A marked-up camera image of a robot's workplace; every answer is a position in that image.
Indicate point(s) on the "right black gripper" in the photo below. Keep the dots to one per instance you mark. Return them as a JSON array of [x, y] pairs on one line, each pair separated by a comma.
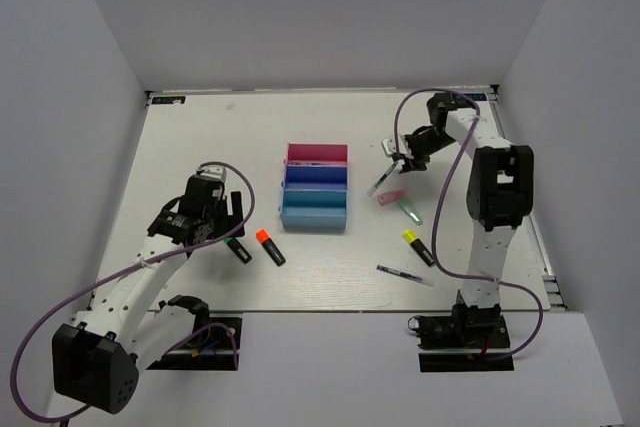
[[416, 164]]

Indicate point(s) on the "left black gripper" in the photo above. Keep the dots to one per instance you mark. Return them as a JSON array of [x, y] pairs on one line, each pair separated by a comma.
[[229, 221]]

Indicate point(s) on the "orange cap black highlighter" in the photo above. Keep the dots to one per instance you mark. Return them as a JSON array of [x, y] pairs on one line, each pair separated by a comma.
[[270, 247]]

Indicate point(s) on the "green white pen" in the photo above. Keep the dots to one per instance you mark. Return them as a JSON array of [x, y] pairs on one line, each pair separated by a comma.
[[378, 183]]

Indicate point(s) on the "green cap black highlighter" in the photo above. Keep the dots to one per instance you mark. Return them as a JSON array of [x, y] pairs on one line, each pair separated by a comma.
[[238, 249]]

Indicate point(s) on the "pink hair clip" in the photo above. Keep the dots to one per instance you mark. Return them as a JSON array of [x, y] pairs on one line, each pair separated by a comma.
[[390, 197]]

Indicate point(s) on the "yellow cap black highlighter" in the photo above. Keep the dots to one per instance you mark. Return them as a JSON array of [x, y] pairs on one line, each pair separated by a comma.
[[419, 247]]

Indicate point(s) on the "purple white pen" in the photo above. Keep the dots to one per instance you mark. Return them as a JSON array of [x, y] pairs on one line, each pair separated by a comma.
[[405, 275]]

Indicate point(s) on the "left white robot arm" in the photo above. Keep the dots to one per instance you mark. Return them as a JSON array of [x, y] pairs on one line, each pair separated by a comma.
[[99, 359]]

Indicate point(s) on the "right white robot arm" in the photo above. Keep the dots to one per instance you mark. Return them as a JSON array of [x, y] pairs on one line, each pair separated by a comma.
[[499, 194]]

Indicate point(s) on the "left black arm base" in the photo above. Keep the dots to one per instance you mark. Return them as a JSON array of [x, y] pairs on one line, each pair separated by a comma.
[[216, 347]]

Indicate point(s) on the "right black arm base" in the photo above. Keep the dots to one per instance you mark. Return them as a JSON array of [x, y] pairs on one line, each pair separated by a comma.
[[468, 340]]

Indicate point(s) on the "light blue container bin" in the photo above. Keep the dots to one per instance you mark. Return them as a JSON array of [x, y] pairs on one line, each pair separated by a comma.
[[314, 210]]

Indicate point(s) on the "dark blue container bin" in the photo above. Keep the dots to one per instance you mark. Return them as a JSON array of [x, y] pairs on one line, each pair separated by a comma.
[[316, 177]]

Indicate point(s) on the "right blue corner label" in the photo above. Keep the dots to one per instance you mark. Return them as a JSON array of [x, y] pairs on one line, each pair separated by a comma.
[[476, 97]]

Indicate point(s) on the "blue corner label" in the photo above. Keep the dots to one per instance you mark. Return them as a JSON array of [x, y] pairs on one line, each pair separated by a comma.
[[168, 100], [476, 97]]

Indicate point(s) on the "pink container bin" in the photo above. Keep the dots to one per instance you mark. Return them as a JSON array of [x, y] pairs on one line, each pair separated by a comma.
[[317, 152]]

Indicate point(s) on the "left blue corner label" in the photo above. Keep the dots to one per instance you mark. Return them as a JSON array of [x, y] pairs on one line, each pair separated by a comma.
[[168, 100]]

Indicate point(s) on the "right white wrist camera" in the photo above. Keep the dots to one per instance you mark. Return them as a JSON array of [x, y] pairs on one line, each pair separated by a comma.
[[396, 150]]

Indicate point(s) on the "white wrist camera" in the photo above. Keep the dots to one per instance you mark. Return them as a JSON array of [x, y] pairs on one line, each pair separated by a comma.
[[215, 174], [396, 150]]

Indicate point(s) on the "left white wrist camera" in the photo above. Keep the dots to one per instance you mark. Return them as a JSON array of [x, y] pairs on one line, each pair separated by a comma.
[[215, 174]]

